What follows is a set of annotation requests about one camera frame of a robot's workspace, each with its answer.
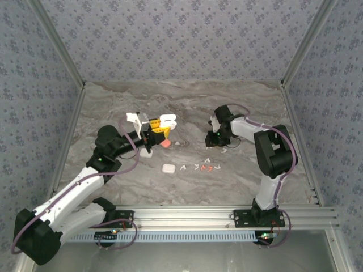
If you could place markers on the white earbud charging case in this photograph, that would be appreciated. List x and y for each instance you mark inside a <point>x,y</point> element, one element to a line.
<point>146,153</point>
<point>168,168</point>

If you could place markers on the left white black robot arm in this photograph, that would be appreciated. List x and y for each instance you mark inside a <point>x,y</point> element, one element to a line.
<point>71,187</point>

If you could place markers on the grey metal lower panel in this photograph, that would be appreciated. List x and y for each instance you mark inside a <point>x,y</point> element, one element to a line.
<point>184,258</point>

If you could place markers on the aluminium mounting rail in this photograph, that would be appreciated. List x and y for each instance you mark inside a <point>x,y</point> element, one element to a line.
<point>184,216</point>

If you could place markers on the black controller board with LED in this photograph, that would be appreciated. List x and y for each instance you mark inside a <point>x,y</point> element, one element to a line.
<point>266,236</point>
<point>106,235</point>

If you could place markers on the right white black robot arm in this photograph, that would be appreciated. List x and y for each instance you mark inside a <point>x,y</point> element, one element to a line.
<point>266,192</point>

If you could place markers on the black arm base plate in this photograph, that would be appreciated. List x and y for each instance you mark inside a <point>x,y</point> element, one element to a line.
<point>126,218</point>
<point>241,218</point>

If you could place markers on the pink earbud charging case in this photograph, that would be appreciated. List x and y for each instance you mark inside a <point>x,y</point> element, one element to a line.
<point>165,143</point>

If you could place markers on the aluminium table side rail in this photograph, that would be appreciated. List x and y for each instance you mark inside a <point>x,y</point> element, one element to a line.
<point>68,141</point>
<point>300,141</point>

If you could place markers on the aluminium frame post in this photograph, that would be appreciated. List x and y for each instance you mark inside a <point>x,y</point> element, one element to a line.
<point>24,267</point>
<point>309,42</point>
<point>337,252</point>
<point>56,45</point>

